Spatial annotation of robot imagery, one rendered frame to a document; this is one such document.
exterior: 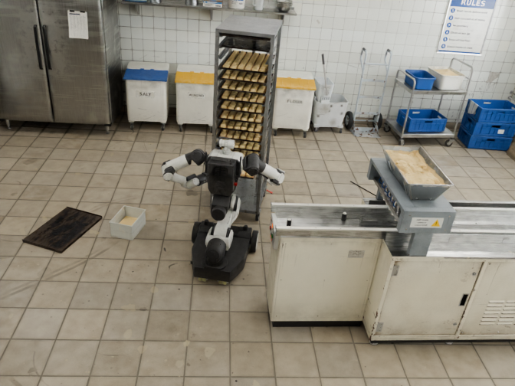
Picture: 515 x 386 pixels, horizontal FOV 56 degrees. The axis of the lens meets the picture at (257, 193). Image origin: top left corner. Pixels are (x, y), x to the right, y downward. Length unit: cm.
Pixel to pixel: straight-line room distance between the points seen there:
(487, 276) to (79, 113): 495
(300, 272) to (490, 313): 137
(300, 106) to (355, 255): 352
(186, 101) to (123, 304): 333
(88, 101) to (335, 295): 410
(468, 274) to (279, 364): 140
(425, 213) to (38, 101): 494
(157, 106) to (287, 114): 172
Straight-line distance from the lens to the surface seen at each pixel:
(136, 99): 656
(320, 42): 702
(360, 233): 327
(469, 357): 398
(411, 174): 321
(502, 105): 783
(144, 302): 390
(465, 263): 345
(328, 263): 335
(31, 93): 660
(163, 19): 690
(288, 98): 649
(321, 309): 363
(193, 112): 653
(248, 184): 512
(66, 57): 631
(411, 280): 339
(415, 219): 307
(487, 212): 393
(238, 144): 449
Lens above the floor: 265
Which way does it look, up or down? 30 degrees down
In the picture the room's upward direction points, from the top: 5 degrees clockwise
